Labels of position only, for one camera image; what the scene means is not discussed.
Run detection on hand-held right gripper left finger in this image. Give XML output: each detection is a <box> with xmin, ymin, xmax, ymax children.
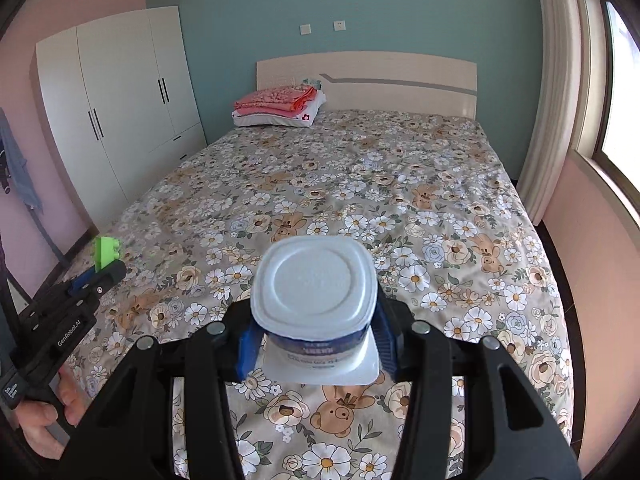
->
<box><xmin>65</xmin><ymin>302</ymin><xmax>266</xmax><ymax>480</ymax></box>

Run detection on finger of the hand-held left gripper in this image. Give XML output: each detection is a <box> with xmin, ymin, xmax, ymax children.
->
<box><xmin>75</xmin><ymin>259</ymin><xmax>128</xmax><ymax>308</ymax></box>
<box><xmin>68</xmin><ymin>269</ymin><xmax>102</xmax><ymax>295</ymax></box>

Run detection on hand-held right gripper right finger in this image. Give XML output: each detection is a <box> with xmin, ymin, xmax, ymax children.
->
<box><xmin>371</xmin><ymin>290</ymin><xmax>583</xmax><ymax>480</ymax></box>

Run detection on green toy brick with studs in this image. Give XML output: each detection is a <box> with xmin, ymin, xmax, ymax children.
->
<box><xmin>91</xmin><ymin>236</ymin><xmax>124</xmax><ymax>271</ymax></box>

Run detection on white yogurt cup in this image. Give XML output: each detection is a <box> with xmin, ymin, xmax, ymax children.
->
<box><xmin>249</xmin><ymin>236</ymin><xmax>380</xmax><ymax>386</ymax></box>

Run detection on person's left hand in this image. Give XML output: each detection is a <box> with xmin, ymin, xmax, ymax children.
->
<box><xmin>14</xmin><ymin>365</ymin><xmax>94</xmax><ymax>461</ymax></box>

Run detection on hanging blue clothes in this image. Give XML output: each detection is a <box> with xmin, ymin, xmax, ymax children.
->
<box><xmin>0</xmin><ymin>107</ymin><xmax>44</xmax><ymax>212</ymax></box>

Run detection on white wardrobe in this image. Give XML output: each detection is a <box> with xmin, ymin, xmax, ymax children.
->
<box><xmin>35</xmin><ymin>6</ymin><xmax>207</xmax><ymax>232</ymax></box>

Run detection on white pillow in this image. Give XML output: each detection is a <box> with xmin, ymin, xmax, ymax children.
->
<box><xmin>232</xmin><ymin>92</ymin><xmax>329</xmax><ymax>128</ymax></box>

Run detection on folded pink blanket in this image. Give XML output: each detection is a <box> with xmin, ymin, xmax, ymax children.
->
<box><xmin>234</xmin><ymin>85</ymin><xmax>320</xmax><ymax>116</ymax></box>

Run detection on beige wooden headboard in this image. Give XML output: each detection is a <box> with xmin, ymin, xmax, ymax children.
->
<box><xmin>255</xmin><ymin>51</ymin><xmax>479</xmax><ymax>121</ymax></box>

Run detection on cream curtain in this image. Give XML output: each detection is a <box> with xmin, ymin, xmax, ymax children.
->
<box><xmin>517</xmin><ymin>0</ymin><xmax>594</xmax><ymax>227</ymax></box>

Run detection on window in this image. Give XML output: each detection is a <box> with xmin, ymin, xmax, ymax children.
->
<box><xmin>570</xmin><ymin>0</ymin><xmax>640</xmax><ymax>203</ymax></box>

